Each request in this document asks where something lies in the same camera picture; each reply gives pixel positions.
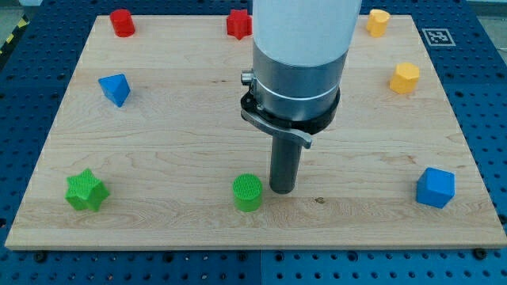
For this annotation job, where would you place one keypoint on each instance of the wooden board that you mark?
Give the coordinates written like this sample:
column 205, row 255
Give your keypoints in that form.
column 170, row 154

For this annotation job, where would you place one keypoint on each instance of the blue cube block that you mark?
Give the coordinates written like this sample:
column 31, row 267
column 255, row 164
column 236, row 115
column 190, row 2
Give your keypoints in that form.
column 436, row 187

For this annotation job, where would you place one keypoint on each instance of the black and white fiducial tag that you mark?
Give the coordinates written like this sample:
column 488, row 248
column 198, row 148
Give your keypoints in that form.
column 438, row 37

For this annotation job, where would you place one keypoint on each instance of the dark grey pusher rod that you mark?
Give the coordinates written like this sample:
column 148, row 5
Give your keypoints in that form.
column 284, row 165

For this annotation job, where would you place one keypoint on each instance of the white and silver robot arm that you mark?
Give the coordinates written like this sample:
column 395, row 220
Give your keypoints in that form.
column 299, row 52

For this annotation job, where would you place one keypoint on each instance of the green star block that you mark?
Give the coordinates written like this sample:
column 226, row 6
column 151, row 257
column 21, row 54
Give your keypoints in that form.
column 86, row 192

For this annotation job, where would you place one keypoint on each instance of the red cylinder block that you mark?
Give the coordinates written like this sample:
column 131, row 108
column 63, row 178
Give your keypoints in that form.
column 122, row 22

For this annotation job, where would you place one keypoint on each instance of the blue triangle block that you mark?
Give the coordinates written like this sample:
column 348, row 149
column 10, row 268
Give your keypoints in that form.
column 115, row 88

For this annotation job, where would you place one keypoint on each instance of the yellow hexagon block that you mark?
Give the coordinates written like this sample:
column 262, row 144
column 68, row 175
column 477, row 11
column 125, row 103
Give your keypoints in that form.
column 405, row 78

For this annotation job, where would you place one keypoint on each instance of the red star block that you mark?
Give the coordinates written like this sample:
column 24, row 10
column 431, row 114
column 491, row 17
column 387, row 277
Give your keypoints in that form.
column 239, row 23

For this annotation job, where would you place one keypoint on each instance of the green cylinder block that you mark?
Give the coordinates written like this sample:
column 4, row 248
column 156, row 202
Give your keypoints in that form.
column 247, row 190

